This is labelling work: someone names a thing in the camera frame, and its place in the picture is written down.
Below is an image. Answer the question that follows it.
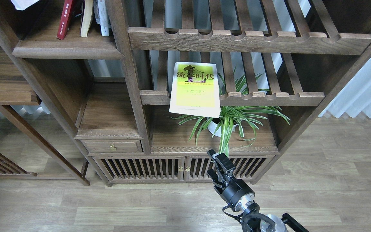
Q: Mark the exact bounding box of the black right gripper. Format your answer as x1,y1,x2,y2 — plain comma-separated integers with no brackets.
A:
207,149,256,213

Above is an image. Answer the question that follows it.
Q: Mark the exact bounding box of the red cover book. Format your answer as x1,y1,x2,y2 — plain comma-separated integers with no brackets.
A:
56,0,82,40

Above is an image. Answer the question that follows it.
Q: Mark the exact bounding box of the white purple cover book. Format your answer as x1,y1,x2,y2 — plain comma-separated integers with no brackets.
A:
11,0,39,11

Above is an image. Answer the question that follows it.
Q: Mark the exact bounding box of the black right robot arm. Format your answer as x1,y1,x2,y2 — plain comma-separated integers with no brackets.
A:
207,150,307,232

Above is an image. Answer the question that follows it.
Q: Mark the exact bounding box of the white plant pot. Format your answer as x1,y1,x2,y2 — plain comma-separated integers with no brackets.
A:
207,117,238,138

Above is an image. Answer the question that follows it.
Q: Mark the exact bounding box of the green spider plant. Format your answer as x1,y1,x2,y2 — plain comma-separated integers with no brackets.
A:
171,66,291,158

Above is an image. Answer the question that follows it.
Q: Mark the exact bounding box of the yellow green cover book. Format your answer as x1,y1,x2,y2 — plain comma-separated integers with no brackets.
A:
169,62,221,118

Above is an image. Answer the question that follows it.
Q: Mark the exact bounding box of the brass drawer knob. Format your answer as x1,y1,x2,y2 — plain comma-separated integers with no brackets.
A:
109,144,117,152

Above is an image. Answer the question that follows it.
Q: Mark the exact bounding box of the dark wooden bookshelf unit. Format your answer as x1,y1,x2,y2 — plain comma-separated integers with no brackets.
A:
0,0,371,185

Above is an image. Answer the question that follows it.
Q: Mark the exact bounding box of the white curtain right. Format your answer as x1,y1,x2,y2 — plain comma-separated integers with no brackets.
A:
319,58,371,118

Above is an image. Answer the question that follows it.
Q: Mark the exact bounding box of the upright white book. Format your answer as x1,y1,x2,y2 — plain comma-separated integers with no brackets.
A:
94,0,111,37

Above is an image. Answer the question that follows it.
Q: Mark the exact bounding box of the upright cream paged book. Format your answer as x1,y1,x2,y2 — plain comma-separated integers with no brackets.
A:
80,0,94,38

